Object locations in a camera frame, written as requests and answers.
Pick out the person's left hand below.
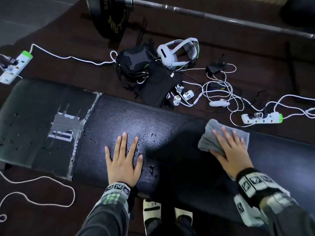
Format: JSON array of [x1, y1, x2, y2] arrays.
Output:
[[105, 132, 144, 188]]

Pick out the person's right hand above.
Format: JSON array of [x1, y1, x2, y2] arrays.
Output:
[[210, 127, 254, 180]]

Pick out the grey cleaning cloth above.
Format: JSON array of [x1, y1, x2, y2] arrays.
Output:
[[198, 118, 250, 181]]

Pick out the black bench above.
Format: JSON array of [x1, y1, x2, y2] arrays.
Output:
[[0, 79, 315, 226]]

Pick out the person's right forearm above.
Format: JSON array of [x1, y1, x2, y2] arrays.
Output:
[[260, 194, 315, 236]]

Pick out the person's left forearm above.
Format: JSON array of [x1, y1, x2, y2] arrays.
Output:
[[75, 194, 131, 236]]

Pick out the person's dark trousers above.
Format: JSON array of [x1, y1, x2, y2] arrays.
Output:
[[145, 215, 197, 236]]

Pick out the left marker wristband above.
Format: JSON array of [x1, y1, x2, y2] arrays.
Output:
[[103, 182, 135, 209]]

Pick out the marker wristband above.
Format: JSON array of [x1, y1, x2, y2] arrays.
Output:
[[103, 182, 135, 209], [236, 167, 291, 207]]

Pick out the right marker wristband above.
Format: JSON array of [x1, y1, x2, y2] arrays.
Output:
[[236, 167, 291, 207]]

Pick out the cream foam slipper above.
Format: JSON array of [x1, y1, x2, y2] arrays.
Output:
[[143, 199, 162, 234], [174, 207, 194, 225]]

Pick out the white power strip green end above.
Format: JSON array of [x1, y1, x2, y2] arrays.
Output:
[[241, 112, 284, 125], [0, 50, 34, 85]]

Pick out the white handheld controller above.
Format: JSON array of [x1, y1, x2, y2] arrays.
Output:
[[209, 99, 231, 107]]

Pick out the flat black battery pack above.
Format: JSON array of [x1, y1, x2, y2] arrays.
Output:
[[206, 82, 227, 91]]

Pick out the black power adapter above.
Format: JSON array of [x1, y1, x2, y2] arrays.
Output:
[[205, 62, 227, 74]]

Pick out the white headset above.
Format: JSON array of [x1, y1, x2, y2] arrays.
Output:
[[157, 37, 200, 71]]

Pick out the steel barbell bar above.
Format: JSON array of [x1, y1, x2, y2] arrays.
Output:
[[123, 0, 315, 40]]

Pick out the black yellow print weight plate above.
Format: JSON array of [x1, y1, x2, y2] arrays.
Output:
[[86, 0, 135, 40]]

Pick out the small black medicine ball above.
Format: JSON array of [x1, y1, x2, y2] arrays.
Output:
[[280, 0, 315, 27]]

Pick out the thick white cord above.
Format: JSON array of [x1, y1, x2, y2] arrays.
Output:
[[0, 169, 75, 223]]

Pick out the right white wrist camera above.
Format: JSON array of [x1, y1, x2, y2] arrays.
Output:
[[234, 194, 265, 228]]

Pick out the tangle of white cables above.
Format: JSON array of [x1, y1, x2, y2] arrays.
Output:
[[172, 62, 274, 128]]

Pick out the black head-mount device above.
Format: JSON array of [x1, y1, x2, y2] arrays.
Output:
[[115, 40, 184, 108]]

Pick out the long white cable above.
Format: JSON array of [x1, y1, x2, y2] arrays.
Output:
[[29, 43, 118, 67]]

